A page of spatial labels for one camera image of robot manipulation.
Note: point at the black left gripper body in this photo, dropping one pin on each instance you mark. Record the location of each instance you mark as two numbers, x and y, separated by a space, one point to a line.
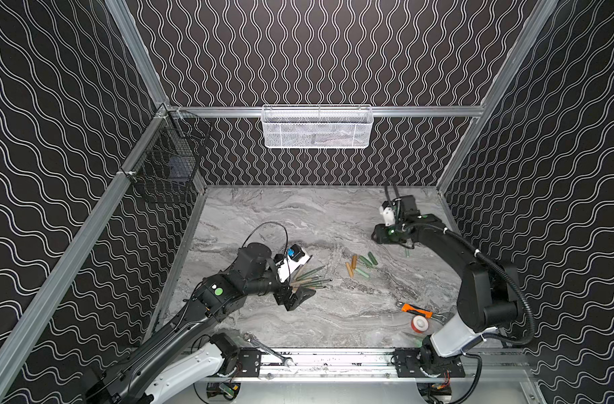
291 292

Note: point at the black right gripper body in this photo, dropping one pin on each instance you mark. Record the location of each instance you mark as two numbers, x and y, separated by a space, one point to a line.
397 217

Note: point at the green pen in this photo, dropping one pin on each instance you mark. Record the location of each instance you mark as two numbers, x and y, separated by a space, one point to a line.
310 273

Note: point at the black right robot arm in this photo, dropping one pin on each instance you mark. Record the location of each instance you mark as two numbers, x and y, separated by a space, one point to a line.
490 304

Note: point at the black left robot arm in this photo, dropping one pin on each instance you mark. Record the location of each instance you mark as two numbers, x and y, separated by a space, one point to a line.
185 349

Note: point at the green pen cap on table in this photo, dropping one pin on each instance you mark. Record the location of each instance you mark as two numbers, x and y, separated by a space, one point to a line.
362 273

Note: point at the silver wrench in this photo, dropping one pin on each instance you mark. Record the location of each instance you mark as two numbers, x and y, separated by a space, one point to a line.
255 342

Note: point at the red white tape roll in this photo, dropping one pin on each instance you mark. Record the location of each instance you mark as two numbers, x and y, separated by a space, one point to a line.
420 324

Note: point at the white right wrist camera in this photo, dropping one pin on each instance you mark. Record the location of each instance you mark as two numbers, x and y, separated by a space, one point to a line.
388 213

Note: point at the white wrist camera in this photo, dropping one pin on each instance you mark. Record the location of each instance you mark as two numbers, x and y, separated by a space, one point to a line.
388 213
294 259

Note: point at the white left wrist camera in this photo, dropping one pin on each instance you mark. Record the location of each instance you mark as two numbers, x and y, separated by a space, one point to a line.
294 259

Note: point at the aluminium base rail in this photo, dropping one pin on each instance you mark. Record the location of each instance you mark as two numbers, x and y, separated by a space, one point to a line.
348 364

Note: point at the orange handled utility knife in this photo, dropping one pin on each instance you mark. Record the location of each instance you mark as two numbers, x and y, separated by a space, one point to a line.
416 310

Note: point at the white wire mesh basket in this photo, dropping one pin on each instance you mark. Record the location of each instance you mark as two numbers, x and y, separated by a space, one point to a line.
313 126

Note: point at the black wire basket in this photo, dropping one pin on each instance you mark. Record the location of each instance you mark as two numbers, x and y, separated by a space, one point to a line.
163 167

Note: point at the aluminium corner frame post right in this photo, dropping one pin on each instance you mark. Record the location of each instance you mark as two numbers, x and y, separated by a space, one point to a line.
526 38

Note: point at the aluminium corner frame post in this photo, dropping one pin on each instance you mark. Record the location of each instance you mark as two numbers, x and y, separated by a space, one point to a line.
526 38
134 43

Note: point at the aluminium corner frame post left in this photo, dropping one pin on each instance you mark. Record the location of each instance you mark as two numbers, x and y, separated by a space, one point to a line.
134 43

